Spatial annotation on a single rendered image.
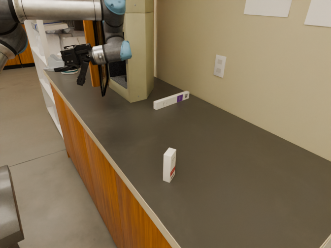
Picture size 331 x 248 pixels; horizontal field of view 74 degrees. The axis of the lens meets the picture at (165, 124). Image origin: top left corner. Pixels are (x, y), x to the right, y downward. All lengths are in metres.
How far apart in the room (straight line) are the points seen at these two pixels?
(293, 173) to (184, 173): 0.39
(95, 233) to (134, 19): 1.43
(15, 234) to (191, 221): 0.46
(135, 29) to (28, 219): 1.59
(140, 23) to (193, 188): 0.86
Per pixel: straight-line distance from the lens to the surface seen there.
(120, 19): 0.93
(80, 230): 1.87
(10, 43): 1.00
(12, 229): 0.75
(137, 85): 1.29
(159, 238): 0.81
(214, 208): 0.70
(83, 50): 0.98
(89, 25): 1.52
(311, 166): 1.00
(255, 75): 1.16
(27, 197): 2.25
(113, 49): 0.95
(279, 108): 1.13
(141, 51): 1.25
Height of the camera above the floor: 1.47
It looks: 29 degrees down
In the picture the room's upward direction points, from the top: 2 degrees clockwise
